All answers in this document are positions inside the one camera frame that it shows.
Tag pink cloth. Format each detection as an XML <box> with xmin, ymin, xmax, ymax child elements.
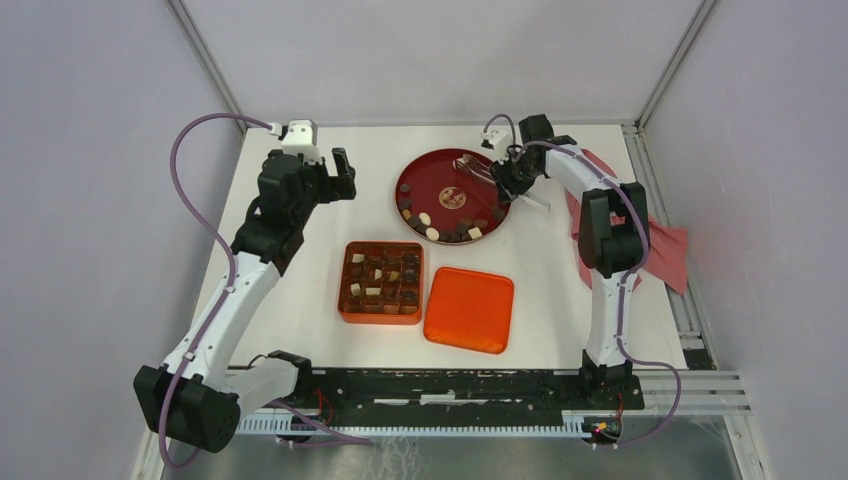
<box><xmin>566</xmin><ymin>148</ymin><xmax>689</xmax><ymax>296</ymax></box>

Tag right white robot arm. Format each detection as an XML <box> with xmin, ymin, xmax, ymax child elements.
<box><xmin>481</xmin><ymin>114</ymin><xmax>650</xmax><ymax>408</ymax></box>

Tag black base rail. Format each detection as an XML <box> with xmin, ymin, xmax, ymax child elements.
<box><xmin>283</xmin><ymin>368</ymin><xmax>645</xmax><ymax>427</ymax></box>

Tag round red tray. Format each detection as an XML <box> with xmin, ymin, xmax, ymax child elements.
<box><xmin>393</xmin><ymin>148</ymin><xmax>511</xmax><ymax>245</ymax></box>

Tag orange box lid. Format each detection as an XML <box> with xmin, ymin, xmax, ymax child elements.
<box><xmin>423</xmin><ymin>267</ymin><xmax>515</xmax><ymax>355</ymax></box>

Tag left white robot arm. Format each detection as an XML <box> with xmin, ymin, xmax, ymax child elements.
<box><xmin>133</xmin><ymin>148</ymin><xmax>356</xmax><ymax>453</ymax></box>

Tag orange chocolate box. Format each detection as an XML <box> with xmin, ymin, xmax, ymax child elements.
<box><xmin>337</xmin><ymin>241</ymin><xmax>426</xmax><ymax>326</ymax></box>

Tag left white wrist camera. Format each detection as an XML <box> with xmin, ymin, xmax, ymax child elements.
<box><xmin>268</xmin><ymin>119</ymin><xmax>324</xmax><ymax>165</ymax></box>

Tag metal tongs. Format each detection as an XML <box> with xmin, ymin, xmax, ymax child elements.
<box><xmin>452</xmin><ymin>154</ymin><xmax>551</xmax><ymax>213</ymax></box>

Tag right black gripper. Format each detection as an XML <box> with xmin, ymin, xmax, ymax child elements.
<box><xmin>488</xmin><ymin>149</ymin><xmax>541</xmax><ymax>203</ymax></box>

